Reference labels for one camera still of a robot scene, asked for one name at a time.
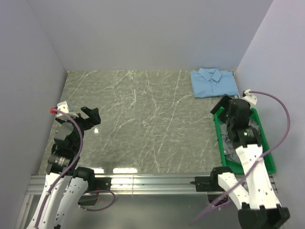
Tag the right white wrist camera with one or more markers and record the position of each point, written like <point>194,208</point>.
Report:
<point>249,97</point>

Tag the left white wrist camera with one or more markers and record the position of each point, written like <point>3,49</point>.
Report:
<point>66,108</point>

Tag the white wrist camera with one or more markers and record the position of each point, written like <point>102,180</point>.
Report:
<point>249,97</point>
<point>66,108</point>

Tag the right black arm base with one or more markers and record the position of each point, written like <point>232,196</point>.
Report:
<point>205,184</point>

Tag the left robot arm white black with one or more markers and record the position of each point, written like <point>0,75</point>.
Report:
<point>65,182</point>

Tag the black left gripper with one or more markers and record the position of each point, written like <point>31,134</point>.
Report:
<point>94,118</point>

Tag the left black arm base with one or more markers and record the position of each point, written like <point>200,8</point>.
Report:
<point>90,199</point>

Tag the grey long sleeve shirt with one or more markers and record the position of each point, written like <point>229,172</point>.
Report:
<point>229,151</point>

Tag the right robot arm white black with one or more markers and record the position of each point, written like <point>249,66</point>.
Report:
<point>258,206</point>

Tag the folded light blue shirt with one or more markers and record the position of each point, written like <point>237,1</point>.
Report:
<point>213,83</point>

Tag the aluminium mounting rail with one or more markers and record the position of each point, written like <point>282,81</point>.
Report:
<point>161,184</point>

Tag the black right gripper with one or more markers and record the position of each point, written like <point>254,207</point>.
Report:
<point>224,102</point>

